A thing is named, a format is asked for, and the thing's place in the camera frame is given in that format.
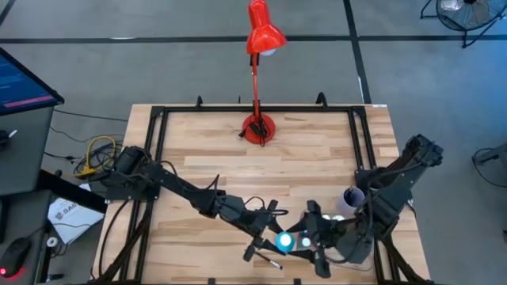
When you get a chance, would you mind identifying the clear plastic bin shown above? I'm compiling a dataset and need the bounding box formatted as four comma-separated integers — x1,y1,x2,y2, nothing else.
296,209,375,273

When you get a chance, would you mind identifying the grey equipment leg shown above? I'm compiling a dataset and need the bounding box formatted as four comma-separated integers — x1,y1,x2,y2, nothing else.
471,142,507,167

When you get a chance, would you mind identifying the purple plastic cup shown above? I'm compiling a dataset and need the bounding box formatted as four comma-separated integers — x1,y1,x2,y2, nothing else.
335,186,367,215

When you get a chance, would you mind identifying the black aluminium table frame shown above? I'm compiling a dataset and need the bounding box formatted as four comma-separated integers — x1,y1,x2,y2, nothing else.
89,91,436,285

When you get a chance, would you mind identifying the computer monitor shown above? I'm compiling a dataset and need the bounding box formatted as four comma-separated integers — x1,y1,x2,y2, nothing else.
0,47,65,116

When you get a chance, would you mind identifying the large light blue paint bottle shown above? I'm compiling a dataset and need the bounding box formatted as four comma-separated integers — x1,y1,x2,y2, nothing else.
275,231,296,254

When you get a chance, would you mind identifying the black computer mouse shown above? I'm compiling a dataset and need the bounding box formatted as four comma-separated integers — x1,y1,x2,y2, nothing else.
0,237,32,279

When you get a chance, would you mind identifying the red desk lamp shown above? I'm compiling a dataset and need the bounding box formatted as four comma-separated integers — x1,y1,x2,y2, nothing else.
238,0,288,147

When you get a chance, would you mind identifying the black floor cable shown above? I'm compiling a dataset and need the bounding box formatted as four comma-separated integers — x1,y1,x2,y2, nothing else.
53,108,130,124

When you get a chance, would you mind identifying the black side table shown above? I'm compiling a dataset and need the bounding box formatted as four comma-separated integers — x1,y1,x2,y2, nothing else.
0,169,108,285

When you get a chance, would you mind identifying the grey desk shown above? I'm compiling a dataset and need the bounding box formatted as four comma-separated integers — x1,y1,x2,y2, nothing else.
0,105,55,197

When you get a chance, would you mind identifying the black floor fan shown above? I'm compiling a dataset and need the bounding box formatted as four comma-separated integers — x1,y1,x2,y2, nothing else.
419,0,507,49

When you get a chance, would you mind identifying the white printed paper sheet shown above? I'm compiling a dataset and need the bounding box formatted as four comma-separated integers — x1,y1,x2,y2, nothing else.
47,196,105,245

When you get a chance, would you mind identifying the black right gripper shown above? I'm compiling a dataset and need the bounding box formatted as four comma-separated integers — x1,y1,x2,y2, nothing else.
285,199,350,279

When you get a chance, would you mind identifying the yellow cable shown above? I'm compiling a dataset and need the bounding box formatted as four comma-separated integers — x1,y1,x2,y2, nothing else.
74,135,116,178

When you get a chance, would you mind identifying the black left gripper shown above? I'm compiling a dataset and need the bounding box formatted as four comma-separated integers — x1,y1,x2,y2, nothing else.
219,195,286,263

